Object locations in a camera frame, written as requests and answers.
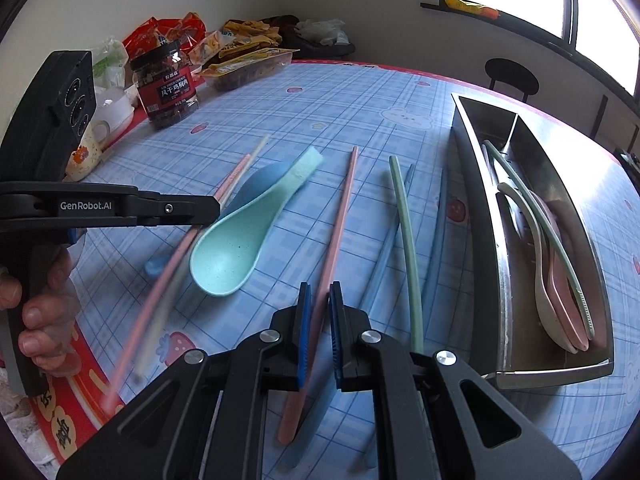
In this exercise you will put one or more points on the black round chair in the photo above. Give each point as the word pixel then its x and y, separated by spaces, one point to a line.
pixel 510 75

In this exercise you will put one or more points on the mint green spoon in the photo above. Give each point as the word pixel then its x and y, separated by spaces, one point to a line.
pixel 225 255

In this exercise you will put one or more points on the green chopstick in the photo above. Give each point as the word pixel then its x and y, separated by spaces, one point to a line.
pixel 563 260
pixel 407 240

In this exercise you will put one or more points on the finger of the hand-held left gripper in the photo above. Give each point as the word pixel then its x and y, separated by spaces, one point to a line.
pixel 190 208

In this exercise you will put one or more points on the black metal frame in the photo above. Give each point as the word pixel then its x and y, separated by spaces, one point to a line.
pixel 598 117

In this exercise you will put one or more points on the dark maroon bag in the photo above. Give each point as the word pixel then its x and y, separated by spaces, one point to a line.
pixel 285 22

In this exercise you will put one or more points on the cream spoon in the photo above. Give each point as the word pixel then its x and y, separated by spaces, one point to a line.
pixel 542 305

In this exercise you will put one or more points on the yellow label snack tray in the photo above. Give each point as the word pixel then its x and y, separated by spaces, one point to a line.
pixel 245 67

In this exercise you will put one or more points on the blue plaid table mat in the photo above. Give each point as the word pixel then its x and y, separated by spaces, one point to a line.
pixel 350 110

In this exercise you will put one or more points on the white plastic container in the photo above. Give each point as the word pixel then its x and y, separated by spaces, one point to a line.
pixel 117 107

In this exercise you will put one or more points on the red label snack jar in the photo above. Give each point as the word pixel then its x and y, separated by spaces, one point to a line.
pixel 167 95

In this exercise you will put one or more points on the pink spoon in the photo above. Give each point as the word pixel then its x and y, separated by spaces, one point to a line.
pixel 564 302

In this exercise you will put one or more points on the red snack bag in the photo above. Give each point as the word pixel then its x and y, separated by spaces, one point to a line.
pixel 170 27

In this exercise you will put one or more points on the green and white plastic bag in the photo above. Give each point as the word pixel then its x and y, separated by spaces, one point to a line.
pixel 107 62

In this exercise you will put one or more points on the yellow snack bags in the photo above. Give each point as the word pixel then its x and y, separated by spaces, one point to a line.
pixel 247 30

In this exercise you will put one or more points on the person's left hand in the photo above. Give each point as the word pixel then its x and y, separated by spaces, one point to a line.
pixel 37 316

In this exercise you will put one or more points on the cream cup with orange print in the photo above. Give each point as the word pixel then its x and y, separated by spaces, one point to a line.
pixel 85 157

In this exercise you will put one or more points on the yellow packet with orange end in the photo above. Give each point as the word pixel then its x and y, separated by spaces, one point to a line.
pixel 467 6

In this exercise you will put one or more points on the blue spoon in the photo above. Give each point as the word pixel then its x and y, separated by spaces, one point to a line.
pixel 260 180

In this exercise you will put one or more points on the stainless steel utensil tray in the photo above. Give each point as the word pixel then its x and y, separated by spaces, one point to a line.
pixel 547 175

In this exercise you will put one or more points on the black stool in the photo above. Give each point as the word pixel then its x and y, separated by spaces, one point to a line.
pixel 330 51

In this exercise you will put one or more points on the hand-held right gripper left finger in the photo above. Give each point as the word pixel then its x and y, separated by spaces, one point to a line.
pixel 303 340

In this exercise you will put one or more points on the orange striped snack packet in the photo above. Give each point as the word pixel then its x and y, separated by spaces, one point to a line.
pixel 210 46

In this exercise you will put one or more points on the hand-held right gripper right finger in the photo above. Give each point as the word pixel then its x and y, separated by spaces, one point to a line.
pixel 335 340

